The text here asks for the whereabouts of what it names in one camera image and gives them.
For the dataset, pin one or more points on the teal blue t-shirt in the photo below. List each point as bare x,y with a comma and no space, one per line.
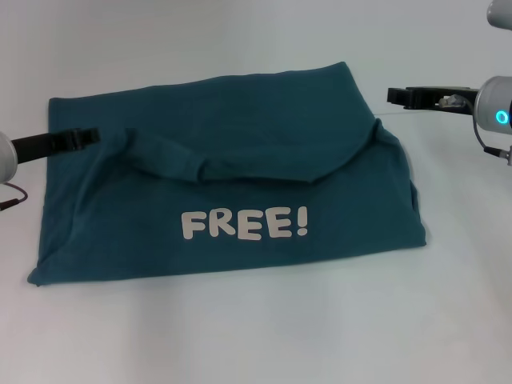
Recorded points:
240,160

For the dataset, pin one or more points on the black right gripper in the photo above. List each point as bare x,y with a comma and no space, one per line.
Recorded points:
432,98

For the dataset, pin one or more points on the silver and black right robot arm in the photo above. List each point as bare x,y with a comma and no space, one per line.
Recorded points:
494,106

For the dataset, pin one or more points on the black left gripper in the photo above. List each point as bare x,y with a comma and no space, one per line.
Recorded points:
44,146

